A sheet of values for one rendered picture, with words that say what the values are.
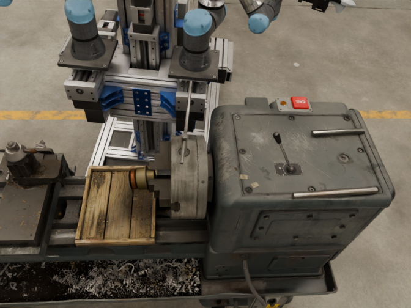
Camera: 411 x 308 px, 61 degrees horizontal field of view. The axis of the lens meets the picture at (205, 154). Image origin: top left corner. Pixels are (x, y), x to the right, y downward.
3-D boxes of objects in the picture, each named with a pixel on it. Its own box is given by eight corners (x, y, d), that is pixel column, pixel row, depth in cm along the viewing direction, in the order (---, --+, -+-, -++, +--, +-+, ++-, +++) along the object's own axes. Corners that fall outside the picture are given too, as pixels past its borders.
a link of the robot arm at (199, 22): (177, 46, 152) (178, 18, 141) (191, 30, 160) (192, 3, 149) (202, 54, 150) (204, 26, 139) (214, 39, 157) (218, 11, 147)
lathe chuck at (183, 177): (191, 167, 154) (195, 118, 129) (194, 233, 135) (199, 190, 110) (171, 167, 154) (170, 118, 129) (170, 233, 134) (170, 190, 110)
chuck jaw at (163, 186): (179, 177, 128) (180, 200, 118) (178, 187, 131) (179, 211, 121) (148, 177, 127) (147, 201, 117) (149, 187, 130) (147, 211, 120)
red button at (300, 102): (304, 99, 139) (306, 96, 137) (307, 110, 135) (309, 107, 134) (289, 99, 138) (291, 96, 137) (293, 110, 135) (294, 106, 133)
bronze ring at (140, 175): (153, 159, 130) (128, 162, 130) (153, 181, 124) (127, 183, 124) (157, 173, 137) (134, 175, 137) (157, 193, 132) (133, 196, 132)
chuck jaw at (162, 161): (178, 167, 134) (179, 136, 132) (179, 170, 129) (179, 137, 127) (150, 167, 133) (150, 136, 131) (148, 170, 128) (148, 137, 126)
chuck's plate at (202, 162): (199, 167, 155) (204, 118, 130) (203, 232, 136) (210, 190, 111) (191, 167, 154) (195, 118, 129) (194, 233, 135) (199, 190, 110)
